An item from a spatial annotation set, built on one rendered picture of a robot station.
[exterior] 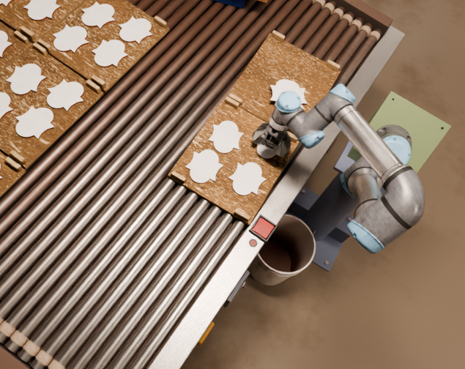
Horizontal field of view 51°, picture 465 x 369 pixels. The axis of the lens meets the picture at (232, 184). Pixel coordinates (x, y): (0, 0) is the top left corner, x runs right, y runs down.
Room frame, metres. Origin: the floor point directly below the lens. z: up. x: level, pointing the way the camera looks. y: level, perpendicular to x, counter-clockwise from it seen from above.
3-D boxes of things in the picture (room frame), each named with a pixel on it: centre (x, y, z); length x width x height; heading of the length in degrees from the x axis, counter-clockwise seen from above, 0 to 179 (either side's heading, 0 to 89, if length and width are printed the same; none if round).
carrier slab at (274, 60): (1.28, -0.07, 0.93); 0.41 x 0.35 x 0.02; 169
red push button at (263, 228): (0.64, -0.16, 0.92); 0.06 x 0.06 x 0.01; 74
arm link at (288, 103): (0.94, -0.08, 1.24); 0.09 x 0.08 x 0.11; 56
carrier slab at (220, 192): (0.87, 0.02, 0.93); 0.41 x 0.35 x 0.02; 168
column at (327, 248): (1.12, -0.53, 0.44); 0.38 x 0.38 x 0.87; 77
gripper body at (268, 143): (0.94, -0.08, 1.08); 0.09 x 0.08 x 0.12; 168
